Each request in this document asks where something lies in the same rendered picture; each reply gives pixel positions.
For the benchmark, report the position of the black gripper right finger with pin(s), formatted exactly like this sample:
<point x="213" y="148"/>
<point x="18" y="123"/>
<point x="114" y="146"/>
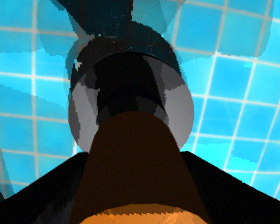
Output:
<point x="228" y="200"/>

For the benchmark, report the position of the orange knob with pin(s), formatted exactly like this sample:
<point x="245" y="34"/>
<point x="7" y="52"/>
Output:
<point x="135" y="174"/>

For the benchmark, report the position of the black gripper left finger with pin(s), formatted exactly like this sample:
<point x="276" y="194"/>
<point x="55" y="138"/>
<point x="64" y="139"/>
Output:
<point x="48" y="200"/>

